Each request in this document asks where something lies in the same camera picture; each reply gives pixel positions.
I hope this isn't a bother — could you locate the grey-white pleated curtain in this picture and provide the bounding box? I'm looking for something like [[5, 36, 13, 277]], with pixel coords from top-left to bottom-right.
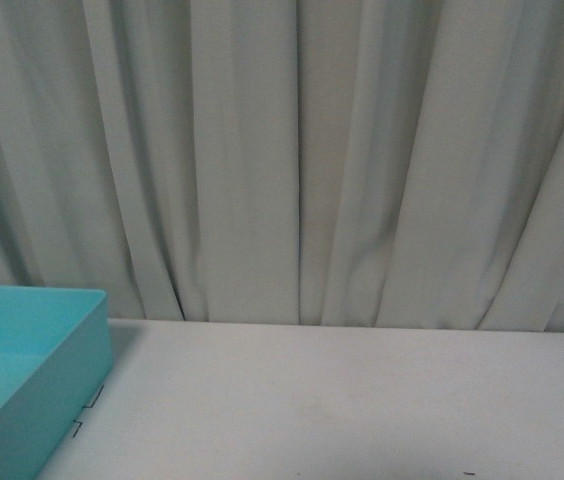
[[0, 1, 564, 332]]

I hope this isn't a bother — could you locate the turquoise plastic storage bin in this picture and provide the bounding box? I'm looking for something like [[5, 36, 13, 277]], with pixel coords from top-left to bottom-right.
[[0, 286, 112, 479]]

